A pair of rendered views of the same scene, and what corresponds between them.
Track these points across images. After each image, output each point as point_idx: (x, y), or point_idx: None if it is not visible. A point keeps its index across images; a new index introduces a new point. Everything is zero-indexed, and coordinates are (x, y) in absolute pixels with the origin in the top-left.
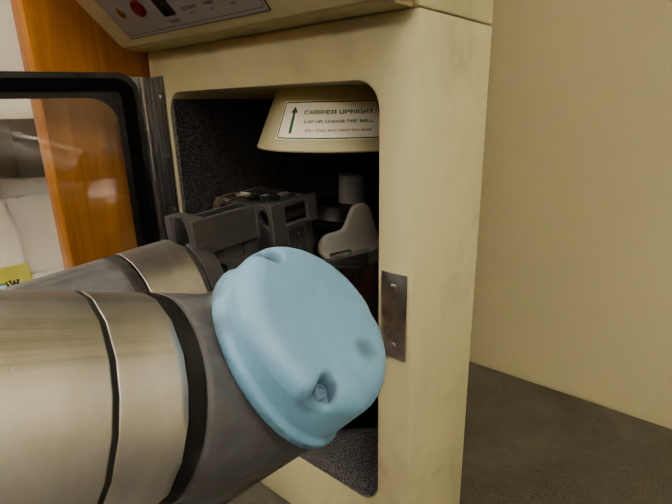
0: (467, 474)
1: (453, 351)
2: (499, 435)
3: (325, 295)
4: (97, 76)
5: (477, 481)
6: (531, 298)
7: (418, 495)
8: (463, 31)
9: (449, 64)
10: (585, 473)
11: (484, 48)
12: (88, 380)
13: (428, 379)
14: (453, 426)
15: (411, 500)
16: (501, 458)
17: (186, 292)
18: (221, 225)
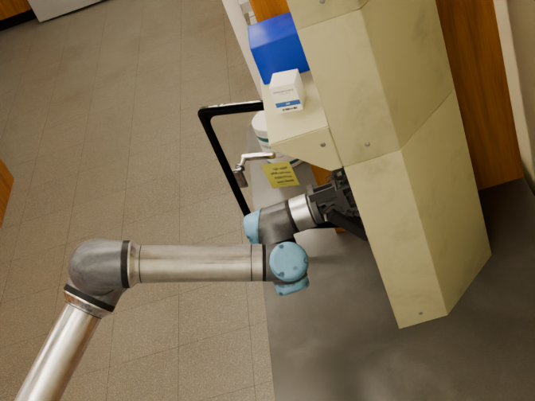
0: (468, 304)
1: (411, 255)
2: (508, 293)
3: (290, 255)
4: None
5: (468, 309)
6: None
7: (400, 301)
8: (376, 161)
9: (369, 173)
10: (522, 328)
11: (396, 159)
12: (247, 265)
13: (392, 264)
14: (424, 282)
15: (394, 301)
16: (493, 305)
17: (304, 219)
18: (319, 195)
